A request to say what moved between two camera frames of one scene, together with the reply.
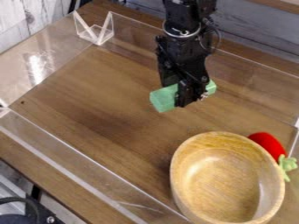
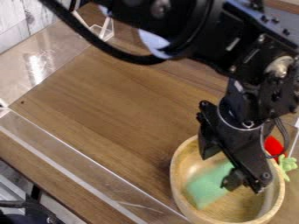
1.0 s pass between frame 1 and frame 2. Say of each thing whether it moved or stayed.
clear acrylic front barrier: stayed
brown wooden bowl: stayed
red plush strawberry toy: stayed
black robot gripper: moved
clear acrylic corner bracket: stayed
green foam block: moved
